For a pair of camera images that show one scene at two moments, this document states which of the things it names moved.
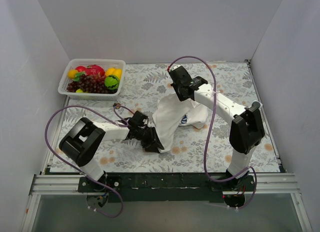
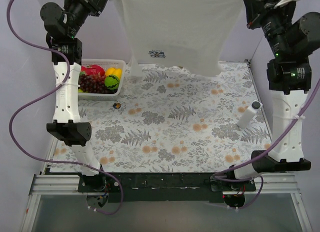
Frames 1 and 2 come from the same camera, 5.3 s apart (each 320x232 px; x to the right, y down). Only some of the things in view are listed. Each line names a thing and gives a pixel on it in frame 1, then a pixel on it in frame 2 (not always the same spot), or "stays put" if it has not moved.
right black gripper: [180, 91] -> [253, 8]
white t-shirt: [171, 113] -> [196, 32]
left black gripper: [152, 141] -> [92, 8]
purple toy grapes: [90, 84] stays put
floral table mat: [209, 150] stays put
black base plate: [149, 187] stays put
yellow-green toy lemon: [80, 91] stays put
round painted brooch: [117, 105] stays put
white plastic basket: [69, 64] stays put
